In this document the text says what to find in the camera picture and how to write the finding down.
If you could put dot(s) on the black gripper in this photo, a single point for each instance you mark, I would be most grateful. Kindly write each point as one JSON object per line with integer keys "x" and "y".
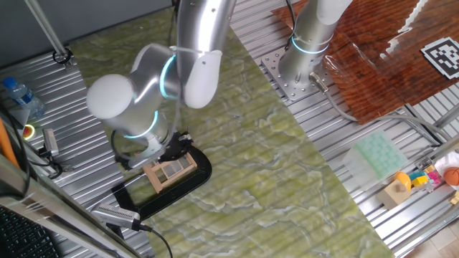
{"x": 177, "y": 143}

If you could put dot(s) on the wooden miniature sliding window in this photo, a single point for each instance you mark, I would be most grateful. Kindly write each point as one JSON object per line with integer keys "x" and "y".
{"x": 154, "y": 182}

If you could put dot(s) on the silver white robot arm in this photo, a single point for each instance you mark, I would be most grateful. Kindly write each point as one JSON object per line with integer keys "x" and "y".
{"x": 114, "y": 100}

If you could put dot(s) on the black metal C-clamp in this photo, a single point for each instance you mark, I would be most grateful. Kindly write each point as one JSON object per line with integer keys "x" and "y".
{"x": 202, "y": 172}

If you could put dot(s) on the green marble pattern mat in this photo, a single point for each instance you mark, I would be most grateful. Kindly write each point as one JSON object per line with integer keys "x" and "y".
{"x": 251, "y": 161}

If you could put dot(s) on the grey metal desk beam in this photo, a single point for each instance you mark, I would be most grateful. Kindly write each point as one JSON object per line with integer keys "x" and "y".
{"x": 54, "y": 211}

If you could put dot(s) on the yellow red emergency button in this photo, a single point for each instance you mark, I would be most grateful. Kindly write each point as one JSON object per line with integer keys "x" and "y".
{"x": 28, "y": 132}

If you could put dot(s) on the clear plastic water bottle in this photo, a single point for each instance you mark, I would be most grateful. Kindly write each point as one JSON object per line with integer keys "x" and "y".
{"x": 23, "y": 96}

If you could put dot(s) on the orange pole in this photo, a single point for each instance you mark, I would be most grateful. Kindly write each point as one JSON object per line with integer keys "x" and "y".
{"x": 5, "y": 143}

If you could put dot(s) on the black keyboard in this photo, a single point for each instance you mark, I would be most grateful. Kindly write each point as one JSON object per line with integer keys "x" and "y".
{"x": 21, "y": 240}

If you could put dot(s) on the silver metal pole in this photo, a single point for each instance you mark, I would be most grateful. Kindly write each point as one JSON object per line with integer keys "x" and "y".
{"x": 44, "y": 25}

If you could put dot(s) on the translucent plastic grid tray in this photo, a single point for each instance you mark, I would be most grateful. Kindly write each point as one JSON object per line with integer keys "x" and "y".
{"x": 376, "y": 157}

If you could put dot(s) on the brown wood grain mat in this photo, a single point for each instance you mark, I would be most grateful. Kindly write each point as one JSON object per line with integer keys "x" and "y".
{"x": 376, "y": 71}

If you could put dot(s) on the teal toy block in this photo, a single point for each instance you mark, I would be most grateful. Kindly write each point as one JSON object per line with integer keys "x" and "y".
{"x": 417, "y": 174}

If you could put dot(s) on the yellow toy block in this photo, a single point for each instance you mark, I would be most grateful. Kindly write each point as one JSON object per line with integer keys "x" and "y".
{"x": 420, "y": 181}

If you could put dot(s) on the small wooden toy block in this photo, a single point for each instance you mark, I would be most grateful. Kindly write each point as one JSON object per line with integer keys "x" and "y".
{"x": 429, "y": 168}
{"x": 455, "y": 198}

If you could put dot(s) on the pink toy block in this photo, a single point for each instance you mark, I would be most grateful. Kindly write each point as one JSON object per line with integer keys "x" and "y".
{"x": 434, "y": 176}

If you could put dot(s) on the orange toy basketball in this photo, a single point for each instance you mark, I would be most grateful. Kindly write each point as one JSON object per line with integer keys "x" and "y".
{"x": 452, "y": 176}

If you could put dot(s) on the black white fiducial marker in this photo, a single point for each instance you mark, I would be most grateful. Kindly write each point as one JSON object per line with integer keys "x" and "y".
{"x": 443, "y": 57}

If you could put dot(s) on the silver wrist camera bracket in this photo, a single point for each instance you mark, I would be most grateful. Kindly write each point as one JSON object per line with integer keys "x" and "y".
{"x": 143, "y": 159}

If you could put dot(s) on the grey ribbed camera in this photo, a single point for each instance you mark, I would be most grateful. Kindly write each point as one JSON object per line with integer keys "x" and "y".
{"x": 114, "y": 215}

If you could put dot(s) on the black camera holder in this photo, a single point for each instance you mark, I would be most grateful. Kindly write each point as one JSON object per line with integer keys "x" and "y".
{"x": 116, "y": 231}

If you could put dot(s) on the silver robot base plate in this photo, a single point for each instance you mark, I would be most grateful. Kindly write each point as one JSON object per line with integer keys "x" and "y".
{"x": 299, "y": 92}

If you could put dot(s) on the small metal bracket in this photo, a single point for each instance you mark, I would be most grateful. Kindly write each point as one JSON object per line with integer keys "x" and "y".
{"x": 423, "y": 163}

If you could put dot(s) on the aluminium frame bar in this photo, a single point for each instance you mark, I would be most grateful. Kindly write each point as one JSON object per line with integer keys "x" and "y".
{"x": 446, "y": 146}
{"x": 448, "y": 116}

